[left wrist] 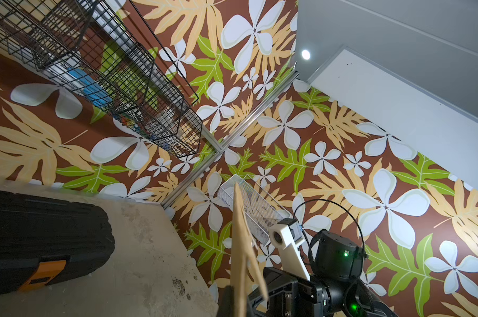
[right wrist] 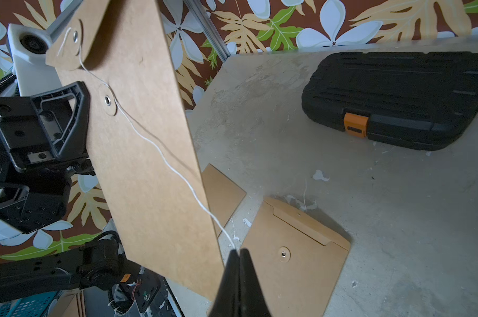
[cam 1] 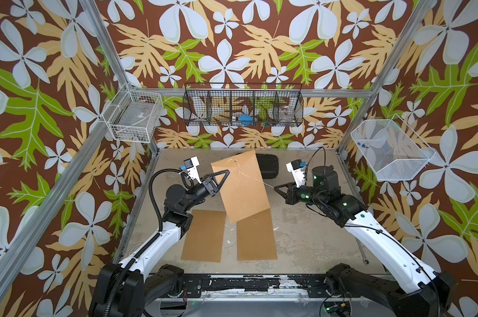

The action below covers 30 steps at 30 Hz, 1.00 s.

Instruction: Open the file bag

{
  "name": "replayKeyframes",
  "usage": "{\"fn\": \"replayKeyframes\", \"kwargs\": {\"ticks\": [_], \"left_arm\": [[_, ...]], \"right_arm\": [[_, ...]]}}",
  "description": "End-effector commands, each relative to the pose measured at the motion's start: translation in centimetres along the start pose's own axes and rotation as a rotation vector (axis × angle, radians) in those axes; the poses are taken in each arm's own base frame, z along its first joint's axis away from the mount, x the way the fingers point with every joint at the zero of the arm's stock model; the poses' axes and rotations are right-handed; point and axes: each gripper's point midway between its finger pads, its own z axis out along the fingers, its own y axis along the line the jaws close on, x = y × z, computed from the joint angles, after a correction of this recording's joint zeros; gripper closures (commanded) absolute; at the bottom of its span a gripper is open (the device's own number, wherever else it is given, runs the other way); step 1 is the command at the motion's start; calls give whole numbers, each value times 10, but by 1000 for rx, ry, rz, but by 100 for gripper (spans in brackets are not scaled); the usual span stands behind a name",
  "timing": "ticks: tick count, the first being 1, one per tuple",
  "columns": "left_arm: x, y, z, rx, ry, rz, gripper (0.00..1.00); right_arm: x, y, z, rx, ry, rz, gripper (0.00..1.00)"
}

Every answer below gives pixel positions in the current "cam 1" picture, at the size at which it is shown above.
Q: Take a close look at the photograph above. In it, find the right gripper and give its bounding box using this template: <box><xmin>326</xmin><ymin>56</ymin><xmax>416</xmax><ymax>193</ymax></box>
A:
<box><xmin>273</xmin><ymin>181</ymin><xmax>328</xmax><ymax>209</ymax></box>

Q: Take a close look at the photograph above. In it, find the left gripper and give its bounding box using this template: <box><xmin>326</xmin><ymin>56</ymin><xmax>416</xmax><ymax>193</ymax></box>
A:
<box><xmin>181</xmin><ymin>170</ymin><xmax>226</xmax><ymax>215</ymax></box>

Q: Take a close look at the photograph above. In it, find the brown file bag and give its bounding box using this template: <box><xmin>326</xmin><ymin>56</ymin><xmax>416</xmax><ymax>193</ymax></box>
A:
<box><xmin>182</xmin><ymin>209</ymin><xmax>226</xmax><ymax>263</ymax></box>
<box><xmin>237</xmin><ymin>209</ymin><xmax>278</xmax><ymax>261</ymax></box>
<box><xmin>211</xmin><ymin>150</ymin><xmax>270</xmax><ymax>223</ymax></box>

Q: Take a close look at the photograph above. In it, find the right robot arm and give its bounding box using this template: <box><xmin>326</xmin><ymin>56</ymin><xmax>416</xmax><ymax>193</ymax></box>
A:
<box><xmin>274</xmin><ymin>159</ymin><xmax>457</xmax><ymax>316</ymax></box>

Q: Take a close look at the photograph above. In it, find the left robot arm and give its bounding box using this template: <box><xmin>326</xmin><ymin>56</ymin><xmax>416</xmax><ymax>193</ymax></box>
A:
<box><xmin>88</xmin><ymin>169</ymin><xmax>230</xmax><ymax>316</ymax></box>

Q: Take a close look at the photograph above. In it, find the black tool case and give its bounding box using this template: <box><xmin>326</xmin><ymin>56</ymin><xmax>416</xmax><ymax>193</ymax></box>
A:
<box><xmin>256</xmin><ymin>154</ymin><xmax>279</xmax><ymax>179</ymax></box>

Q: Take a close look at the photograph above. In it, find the blue item in basket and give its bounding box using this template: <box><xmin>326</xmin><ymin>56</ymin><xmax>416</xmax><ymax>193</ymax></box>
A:
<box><xmin>238</xmin><ymin>114</ymin><xmax>255</xmax><ymax>127</ymax></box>

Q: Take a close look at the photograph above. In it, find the silver wrench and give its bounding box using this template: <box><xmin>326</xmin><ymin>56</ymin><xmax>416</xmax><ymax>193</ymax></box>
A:
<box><xmin>362</xmin><ymin>254</ymin><xmax>370</xmax><ymax>265</ymax></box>

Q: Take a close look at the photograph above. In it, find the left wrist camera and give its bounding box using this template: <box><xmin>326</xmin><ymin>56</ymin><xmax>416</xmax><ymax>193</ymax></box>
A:
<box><xmin>180</xmin><ymin>157</ymin><xmax>201</xmax><ymax>183</ymax></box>

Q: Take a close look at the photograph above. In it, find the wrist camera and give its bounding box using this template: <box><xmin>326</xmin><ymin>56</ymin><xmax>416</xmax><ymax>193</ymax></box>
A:
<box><xmin>180</xmin><ymin>157</ymin><xmax>201</xmax><ymax>183</ymax></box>
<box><xmin>286</xmin><ymin>159</ymin><xmax>306</xmax><ymax>188</ymax></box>

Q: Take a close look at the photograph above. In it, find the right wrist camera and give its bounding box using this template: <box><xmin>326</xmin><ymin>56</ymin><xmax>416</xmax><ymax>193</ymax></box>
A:
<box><xmin>286</xmin><ymin>159</ymin><xmax>306</xmax><ymax>188</ymax></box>

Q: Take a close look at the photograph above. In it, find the black wire basket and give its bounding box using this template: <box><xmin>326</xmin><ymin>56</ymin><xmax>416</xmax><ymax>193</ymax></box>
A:
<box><xmin>182</xmin><ymin>83</ymin><xmax>304</xmax><ymax>128</ymax></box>

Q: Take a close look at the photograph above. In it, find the white wire basket left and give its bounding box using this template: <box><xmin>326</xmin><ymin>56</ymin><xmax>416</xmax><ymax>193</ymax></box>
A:
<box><xmin>104</xmin><ymin>90</ymin><xmax>164</xmax><ymax>143</ymax></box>

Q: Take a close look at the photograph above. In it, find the white wire basket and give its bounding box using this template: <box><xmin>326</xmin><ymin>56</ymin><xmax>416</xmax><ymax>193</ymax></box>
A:
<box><xmin>351</xmin><ymin>115</ymin><xmax>436</xmax><ymax>182</ymax></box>
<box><xmin>104</xmin><ymin>90</ymin><xmax>164</xmax><ymax>143</ymax></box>

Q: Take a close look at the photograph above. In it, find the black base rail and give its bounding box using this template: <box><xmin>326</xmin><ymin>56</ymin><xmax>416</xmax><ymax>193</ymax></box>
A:
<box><xmin>163</xmin><ymin>273</ymin><xmax>346</xmax><ymax>299</ymax></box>

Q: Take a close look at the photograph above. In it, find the white wire basket right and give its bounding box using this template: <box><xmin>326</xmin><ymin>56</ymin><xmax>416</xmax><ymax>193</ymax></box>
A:
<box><xmin>351</xmin><ymin>115</ymin><xmax>436</xmax><ymax>182</ymax></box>

